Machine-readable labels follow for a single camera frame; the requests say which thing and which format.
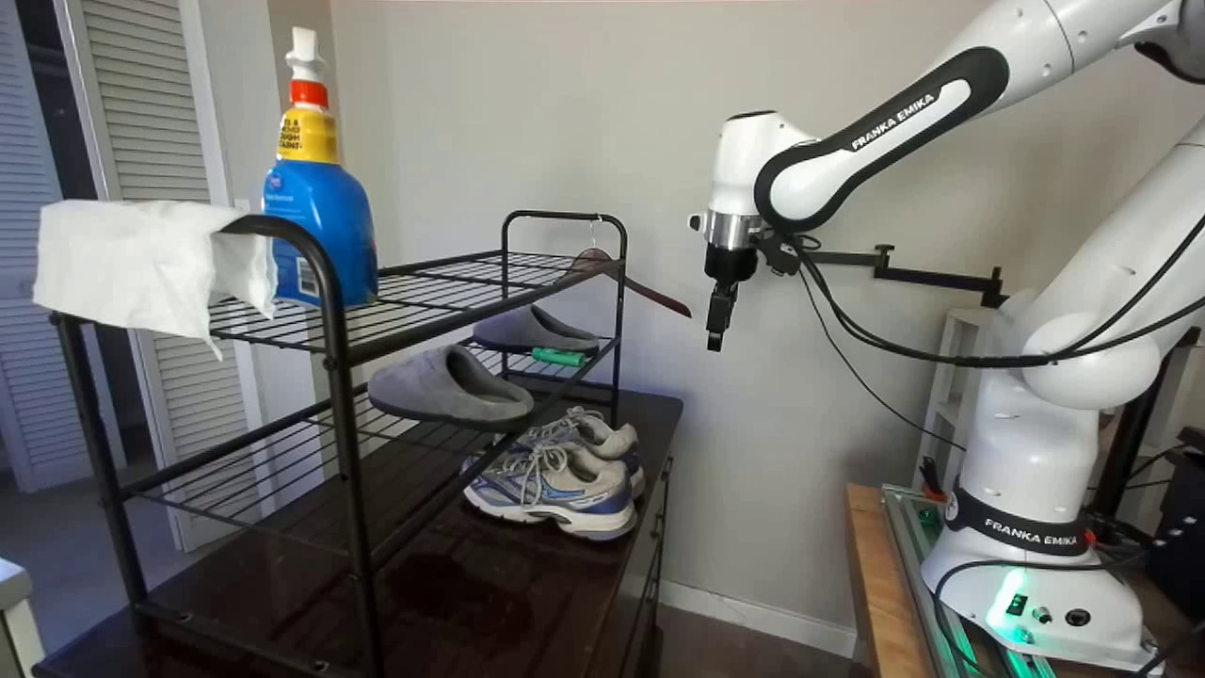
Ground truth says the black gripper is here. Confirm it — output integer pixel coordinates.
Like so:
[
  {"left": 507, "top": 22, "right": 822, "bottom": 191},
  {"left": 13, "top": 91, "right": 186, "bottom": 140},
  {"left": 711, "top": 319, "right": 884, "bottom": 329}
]
[{"left": 706, "top": 245, "right": 757, "bottom": 353}]

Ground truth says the green tube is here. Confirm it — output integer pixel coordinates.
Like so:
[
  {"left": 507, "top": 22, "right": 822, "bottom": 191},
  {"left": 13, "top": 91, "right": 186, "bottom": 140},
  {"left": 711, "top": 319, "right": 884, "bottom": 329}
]
[{"left": 530, "top": 348, "right": 590, "bottom": 370}]

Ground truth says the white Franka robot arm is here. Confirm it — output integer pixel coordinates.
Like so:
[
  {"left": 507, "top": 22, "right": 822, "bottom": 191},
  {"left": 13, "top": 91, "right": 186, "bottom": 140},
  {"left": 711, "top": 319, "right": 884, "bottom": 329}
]
[{"left": 698, "top": 0, "right": 1205, "bottom": 674}]

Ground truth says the brown clothes hanger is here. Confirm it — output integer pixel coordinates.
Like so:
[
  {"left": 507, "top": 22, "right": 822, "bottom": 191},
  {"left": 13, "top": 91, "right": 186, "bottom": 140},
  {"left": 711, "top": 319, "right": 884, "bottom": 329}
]
[{"left": 570, "top": 247, "right": 692, "bottom": 316}]

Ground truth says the far white sneaker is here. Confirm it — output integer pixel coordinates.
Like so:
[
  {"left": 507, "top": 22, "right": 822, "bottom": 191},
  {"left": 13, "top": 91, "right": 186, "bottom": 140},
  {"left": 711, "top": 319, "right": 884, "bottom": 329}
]
[{"left": 519, "top": 407, "right": 635, "bottom": 461}]

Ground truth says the far grey slipper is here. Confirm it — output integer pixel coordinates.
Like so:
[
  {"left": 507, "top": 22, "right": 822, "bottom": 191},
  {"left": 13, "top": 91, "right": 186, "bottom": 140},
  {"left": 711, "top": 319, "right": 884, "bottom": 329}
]
[{"left": 475, "top": 304, "right": 600, "bottom": 353}]

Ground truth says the grey slipper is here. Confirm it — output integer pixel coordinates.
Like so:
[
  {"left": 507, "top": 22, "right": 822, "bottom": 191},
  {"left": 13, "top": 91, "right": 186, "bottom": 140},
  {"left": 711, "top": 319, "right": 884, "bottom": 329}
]
[
  {"left": 369, "top": 348, "right": 535, "bottom": 427},
  {"left": 475, "top": 304, "right": 600, "bottom": 353}
]

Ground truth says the near white blue sneaker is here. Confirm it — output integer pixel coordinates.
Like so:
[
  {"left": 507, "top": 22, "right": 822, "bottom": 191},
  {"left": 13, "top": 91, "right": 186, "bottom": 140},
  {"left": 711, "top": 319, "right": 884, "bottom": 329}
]
[{"left": 462, "top": 443, "right": 635, "bottom": 543}]

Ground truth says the near grey slipper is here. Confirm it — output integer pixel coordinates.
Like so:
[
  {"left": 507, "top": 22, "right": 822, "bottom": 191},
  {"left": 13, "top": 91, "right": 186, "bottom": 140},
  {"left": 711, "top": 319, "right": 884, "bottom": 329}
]
[{"left": 369, "top": 348, "right": 535, "bottom": 427}]

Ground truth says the dark wooden cabinet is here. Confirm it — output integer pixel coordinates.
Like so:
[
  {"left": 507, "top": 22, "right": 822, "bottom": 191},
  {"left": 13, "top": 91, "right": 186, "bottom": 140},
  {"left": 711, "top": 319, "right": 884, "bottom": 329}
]
[{"left": 33, "top": 390, "right": 682, "bottom": 678}]

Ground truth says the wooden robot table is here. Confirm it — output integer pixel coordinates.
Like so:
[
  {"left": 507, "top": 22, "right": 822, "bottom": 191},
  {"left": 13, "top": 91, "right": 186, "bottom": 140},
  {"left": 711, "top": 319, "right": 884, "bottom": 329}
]
[{"left": 843, "top": 482, "right": 1205, "bottom": 678}]

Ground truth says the blue spray cleaner bottle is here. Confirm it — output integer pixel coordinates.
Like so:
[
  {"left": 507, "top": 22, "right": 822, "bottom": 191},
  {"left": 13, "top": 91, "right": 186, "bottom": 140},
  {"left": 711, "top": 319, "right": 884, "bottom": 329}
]
[{"left": 260, "top": 26, "right": 377, "bottom": 304}]

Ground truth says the white paper towel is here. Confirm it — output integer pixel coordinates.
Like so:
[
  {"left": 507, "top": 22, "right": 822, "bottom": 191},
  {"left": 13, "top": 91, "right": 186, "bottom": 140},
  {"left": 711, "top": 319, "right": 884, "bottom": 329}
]
[{"left": 33, "top": 199, "right": 280, "bottom": 353}]

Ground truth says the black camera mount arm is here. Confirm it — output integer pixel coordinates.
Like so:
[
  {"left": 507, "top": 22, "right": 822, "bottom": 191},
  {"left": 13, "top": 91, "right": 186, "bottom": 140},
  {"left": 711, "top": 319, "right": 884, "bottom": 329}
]
[{"left": 762, "top": 241, "right": 1006, "bottom": 310}]

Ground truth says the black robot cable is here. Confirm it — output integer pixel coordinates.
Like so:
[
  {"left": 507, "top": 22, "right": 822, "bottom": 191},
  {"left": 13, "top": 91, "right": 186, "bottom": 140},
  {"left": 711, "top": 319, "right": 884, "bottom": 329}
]
[{"left": 787, "top": 211, "right": 1205, "bottom": 456}]

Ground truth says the black wire shoe rack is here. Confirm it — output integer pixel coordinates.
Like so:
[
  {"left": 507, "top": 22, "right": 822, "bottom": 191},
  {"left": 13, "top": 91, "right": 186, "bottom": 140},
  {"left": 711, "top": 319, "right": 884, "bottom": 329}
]
[{"left": 86, "top": 216, "right": 623, "bottom": 678}]

